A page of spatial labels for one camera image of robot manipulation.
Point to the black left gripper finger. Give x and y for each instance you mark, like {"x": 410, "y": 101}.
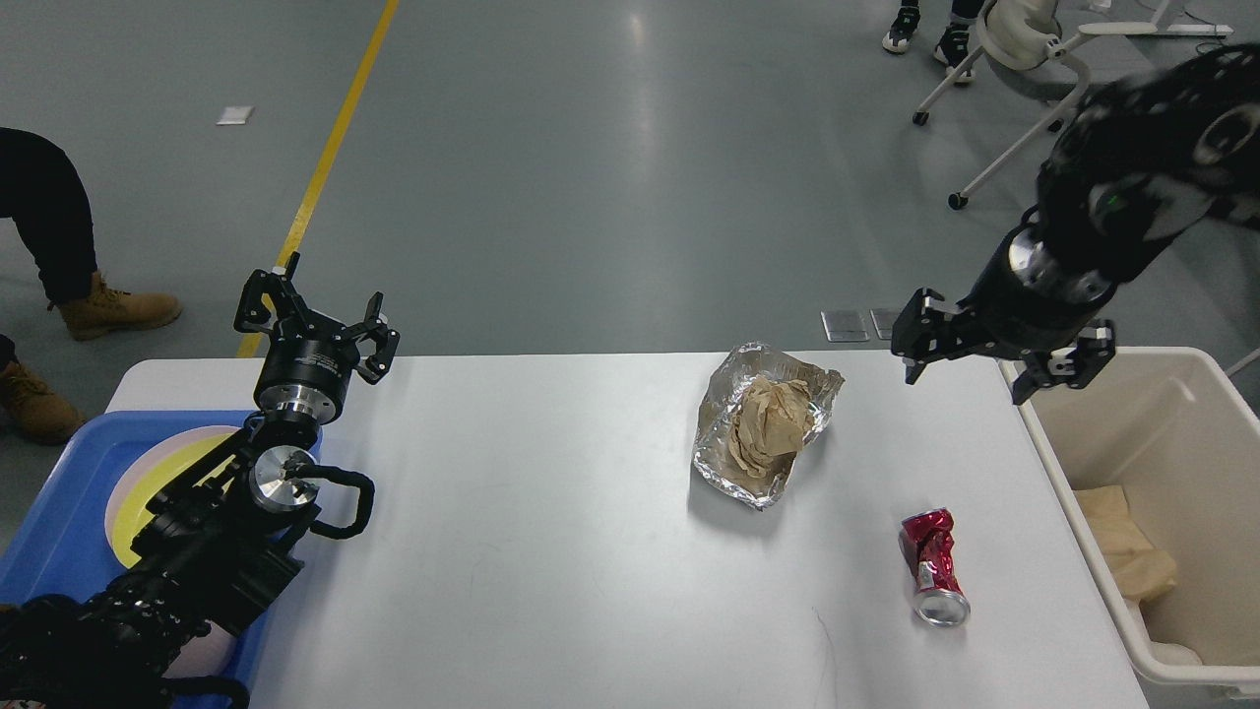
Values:
{"x": 270, "y": 307}
{"x": 372, "y": 341}

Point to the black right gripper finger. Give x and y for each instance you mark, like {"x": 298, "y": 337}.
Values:
{"x": 1093, "y": 349}
{"x": 929, "y": 328}

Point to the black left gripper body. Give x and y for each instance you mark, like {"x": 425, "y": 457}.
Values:
{"x": 310, "y": 377}

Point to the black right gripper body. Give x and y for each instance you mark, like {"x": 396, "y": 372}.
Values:
{"x": 1027, "y": 301}

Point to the brown paper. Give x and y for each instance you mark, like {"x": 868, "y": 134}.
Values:
{"x": 770, "y": 423}

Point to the aluminium foil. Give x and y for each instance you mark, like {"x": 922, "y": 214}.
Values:
{"x": 711, "y": 458}

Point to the crushed red soda can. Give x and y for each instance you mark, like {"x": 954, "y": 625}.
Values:
{"x": 927, "y": 546}

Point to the yellow plate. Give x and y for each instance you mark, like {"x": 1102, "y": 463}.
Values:
{"x": 148, "y": 502}

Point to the brown paper bag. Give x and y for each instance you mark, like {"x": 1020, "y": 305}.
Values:
{"x": 1141, "y": 572}

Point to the pink mug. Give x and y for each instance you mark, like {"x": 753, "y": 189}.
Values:
{"x": 204, "y": 655}

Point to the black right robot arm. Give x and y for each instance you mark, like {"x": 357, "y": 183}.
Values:
{"x": 1143, "y": 160}

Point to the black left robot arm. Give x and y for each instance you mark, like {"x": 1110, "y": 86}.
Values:
{"x": 218, "y": 549}

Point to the metal floor socket plate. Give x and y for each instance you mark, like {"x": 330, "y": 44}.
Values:
{"x": 844, "y": 326}

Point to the beige plastic bin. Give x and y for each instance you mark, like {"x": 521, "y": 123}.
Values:
{"x": 1168, "y": 426}

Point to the pink plate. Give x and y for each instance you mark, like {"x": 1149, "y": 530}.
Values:
{"x": 138, "y": 473}

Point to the tan boot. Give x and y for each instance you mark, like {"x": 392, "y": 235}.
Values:
{"x": 105, "y": 310}
{"x": 38, "y": 413}

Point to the white grey office chair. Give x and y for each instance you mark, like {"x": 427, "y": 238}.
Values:
{"x": 1036, "y": 56}

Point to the seated person in black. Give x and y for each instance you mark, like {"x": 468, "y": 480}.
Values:
{"x": 43, "y": 194}

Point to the blue plastic tray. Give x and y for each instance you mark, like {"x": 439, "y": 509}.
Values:
{"x": 62, "y": 546}

